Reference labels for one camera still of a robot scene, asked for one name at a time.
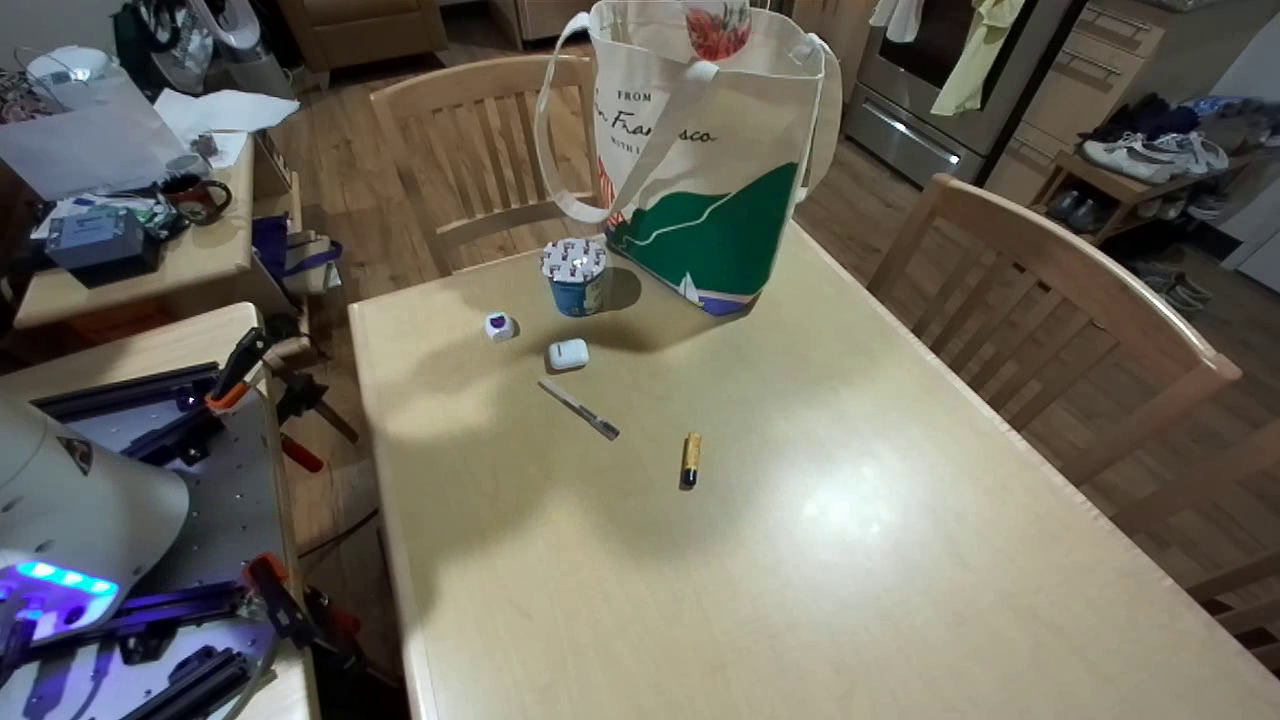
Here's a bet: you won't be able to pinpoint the wooden shoe rack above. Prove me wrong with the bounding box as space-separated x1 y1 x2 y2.
1038 92 1280 249

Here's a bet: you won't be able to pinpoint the light wood side table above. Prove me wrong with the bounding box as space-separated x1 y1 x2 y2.
13 130 303 333

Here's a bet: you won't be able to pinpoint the white earbuds case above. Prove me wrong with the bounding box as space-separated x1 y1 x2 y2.
543 334 595 374

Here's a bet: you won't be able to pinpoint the light wood slatted chair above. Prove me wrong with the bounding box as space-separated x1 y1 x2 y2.
1186 550 1280 675
863 172 1250 491
367 46 603 274

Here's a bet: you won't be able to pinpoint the grey metal pen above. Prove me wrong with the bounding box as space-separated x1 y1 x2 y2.
531 374 626 444

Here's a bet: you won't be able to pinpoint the black cord bundle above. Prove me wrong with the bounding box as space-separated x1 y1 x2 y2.
157 172 242 227

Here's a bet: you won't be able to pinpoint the stainless steel oven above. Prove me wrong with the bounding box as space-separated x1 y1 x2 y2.
844 0 1072 186

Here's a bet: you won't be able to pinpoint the yellow green hanging towel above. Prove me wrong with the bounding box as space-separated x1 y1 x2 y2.
929 0 1034 118

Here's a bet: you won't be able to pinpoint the cream tote bag green print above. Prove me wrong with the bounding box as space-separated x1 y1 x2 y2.
531 0 848 318

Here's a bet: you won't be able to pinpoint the white sneakers on rack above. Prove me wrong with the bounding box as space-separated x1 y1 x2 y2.
1076 122 1231 186

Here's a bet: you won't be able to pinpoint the purple white bag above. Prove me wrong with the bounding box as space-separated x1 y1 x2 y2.
251 213 348 305

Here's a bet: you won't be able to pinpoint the pile of shoes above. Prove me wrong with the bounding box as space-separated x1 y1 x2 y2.
112 0 269 96

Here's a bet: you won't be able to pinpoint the orange black bar clamp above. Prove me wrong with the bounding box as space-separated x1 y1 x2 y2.
202 323 281 418

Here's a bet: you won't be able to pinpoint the red black bar clamp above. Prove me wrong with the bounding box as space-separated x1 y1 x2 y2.
237 550 363 660

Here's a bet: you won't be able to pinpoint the blue cup white lid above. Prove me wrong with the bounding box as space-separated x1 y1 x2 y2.
538 237 617 318

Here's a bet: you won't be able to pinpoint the robot mounting table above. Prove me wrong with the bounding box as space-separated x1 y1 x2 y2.
0 300 320 720

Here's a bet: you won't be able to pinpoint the white paper sheet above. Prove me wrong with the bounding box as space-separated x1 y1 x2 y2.
154 83 303 159

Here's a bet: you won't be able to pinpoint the blue grey electronic device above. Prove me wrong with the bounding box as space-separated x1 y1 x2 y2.
28 193 169 286

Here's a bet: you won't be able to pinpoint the brown wooden cabinet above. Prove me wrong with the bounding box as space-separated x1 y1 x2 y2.
984 5 1167 209

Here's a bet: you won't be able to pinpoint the grey flat tray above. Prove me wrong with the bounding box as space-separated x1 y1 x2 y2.
0 71 207 202

